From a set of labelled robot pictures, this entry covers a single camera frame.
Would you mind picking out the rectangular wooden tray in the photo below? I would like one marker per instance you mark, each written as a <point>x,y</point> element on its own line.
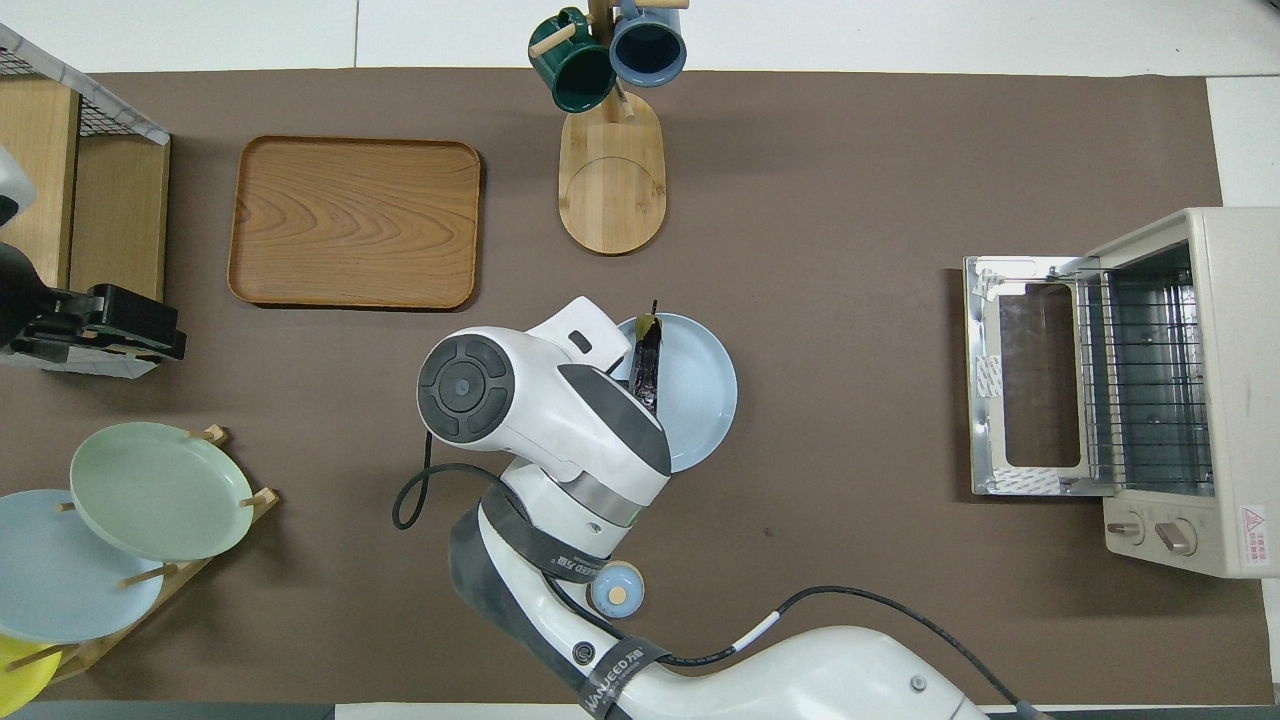
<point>355,220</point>

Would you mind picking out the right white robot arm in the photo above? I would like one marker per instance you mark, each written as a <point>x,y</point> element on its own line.
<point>540,400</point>

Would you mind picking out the pale green plate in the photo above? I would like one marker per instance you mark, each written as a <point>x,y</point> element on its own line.
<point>160,490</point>

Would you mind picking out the dark purple eggplant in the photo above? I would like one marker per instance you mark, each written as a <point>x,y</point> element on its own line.
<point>645,370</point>

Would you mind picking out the brown table mat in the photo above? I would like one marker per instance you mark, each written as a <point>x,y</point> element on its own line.
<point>850,200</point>

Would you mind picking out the wooden plate rack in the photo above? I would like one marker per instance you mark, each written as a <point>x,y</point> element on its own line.
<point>262,498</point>

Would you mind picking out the light blue plate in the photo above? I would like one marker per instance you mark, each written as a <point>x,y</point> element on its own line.
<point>700,390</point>
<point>60,580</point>

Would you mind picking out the silver oven knob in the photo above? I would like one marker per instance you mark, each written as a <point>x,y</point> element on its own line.
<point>1177,538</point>
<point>1127,528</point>

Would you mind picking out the blue grey mug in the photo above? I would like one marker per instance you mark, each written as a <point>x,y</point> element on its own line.
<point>648,50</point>

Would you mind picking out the dark green mug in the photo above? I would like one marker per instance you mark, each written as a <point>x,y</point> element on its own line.
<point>580,75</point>

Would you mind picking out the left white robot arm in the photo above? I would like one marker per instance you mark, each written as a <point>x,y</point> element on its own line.
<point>15,290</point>

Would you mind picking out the red warning sticker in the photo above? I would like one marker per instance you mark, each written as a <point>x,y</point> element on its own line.
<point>1254,538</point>

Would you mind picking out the wooden mug tree stand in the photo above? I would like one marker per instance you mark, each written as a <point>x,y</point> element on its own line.
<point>610,200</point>

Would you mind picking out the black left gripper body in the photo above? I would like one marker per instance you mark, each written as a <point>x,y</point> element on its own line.
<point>130,320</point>

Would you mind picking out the small blue jar cork lid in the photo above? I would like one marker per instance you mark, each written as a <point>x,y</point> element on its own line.
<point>620,593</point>

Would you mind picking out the beige toaster oven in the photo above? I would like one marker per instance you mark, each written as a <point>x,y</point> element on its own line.
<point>1240,400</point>

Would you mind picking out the yellow plate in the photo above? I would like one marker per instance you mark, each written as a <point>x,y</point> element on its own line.
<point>20,680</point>

